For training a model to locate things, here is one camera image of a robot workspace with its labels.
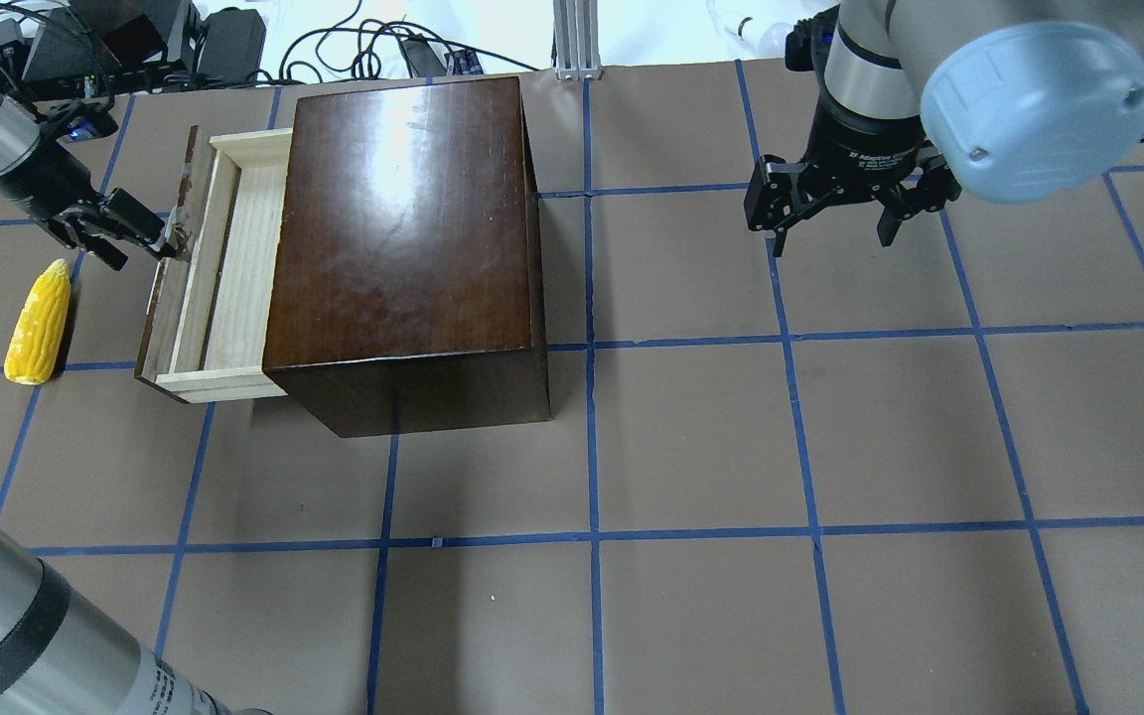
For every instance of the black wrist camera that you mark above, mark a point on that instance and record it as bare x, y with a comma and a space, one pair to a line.
808, 44
80, 120

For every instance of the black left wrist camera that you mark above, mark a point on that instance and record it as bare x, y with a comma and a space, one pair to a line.
80, 120

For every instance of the yellow corn cob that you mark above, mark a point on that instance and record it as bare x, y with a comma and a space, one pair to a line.
33, 353

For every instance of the black power adapter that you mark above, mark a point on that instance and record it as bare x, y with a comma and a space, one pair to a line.
233, 40

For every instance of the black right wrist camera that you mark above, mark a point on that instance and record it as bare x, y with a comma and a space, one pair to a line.
808, 44

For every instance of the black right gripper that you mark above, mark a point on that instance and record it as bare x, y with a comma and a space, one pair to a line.
858, 149

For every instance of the dark brown wooden cabinet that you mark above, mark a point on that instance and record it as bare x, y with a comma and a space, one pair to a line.
408, 283

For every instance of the aluminium frame post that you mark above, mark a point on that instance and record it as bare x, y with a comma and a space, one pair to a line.
576, 49

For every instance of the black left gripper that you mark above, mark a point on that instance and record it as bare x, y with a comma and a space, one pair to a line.
39, 182

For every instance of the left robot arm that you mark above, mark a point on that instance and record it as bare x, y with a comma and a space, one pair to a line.
20, 134

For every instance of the light wood drawer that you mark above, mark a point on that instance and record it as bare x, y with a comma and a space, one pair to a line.
206, 317

